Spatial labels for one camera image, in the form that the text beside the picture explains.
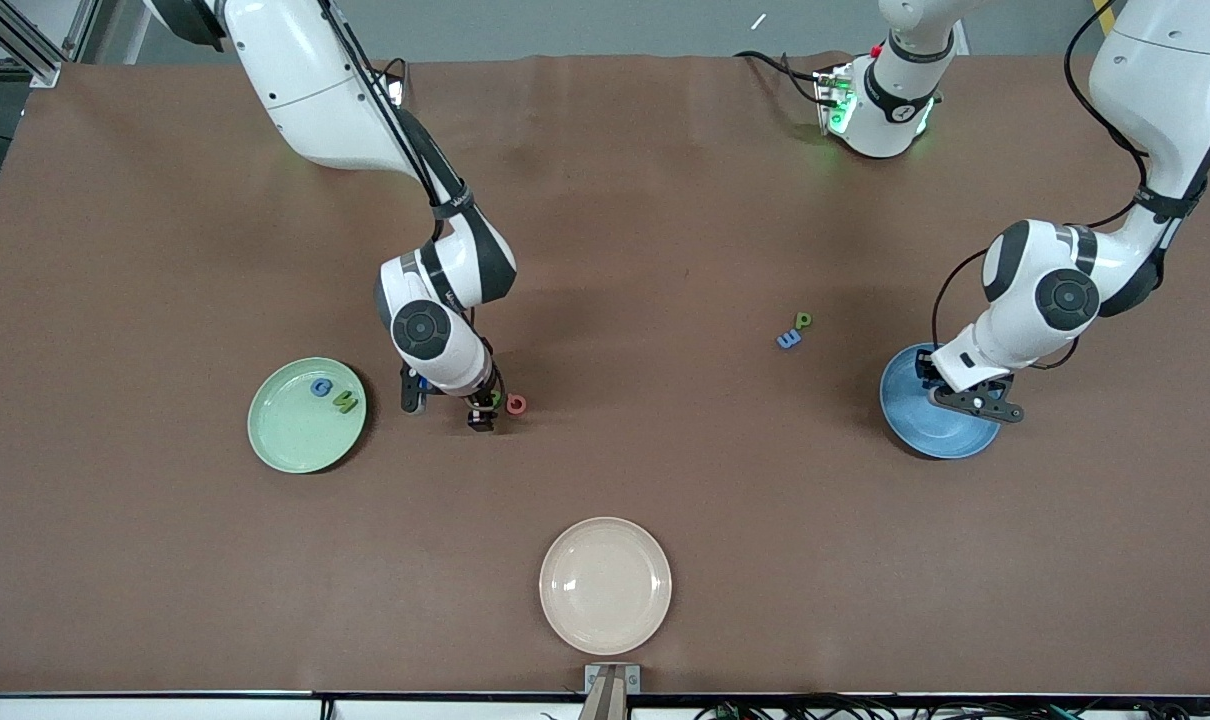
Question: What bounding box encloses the blue plate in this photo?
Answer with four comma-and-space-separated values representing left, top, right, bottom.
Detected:
879, 343, 1004, 460

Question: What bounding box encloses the brown table cover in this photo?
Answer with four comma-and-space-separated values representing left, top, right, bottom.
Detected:
0, 52, 1210, 697

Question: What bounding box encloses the light green plate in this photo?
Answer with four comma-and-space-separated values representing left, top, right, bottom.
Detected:
248, 357, 368, 475

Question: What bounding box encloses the cream plate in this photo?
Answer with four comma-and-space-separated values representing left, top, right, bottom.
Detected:
539, 516, 673, 657

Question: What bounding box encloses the brown angled bar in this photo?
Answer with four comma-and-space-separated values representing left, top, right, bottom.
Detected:
577, 668, 634, 720

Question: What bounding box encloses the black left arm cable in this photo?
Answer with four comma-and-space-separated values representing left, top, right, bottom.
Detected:
930, 0, 1156, 346

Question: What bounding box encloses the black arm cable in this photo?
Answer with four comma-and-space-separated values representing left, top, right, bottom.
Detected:
315, 0, 506, 401
930, 0, 1156, 346

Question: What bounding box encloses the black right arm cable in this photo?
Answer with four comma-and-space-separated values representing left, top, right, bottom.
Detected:
315, 0, 506, 401

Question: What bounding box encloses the black cable bundle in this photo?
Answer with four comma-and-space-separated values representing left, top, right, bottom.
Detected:
695, 692, 1210, 720

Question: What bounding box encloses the black base cable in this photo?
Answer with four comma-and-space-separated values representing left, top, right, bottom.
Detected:
735, 48, 826, 106

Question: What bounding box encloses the aluminium frame profile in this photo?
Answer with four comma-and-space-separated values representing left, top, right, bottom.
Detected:
0, 0, 96, 89

